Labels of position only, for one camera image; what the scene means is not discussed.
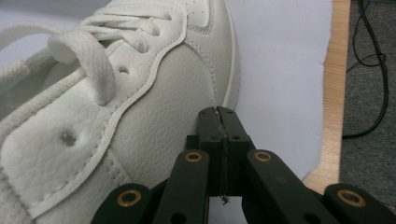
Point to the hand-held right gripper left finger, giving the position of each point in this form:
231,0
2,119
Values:
211,130

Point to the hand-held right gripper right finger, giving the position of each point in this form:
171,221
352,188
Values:
233,133

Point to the white sneaker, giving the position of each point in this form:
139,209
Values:
140,124

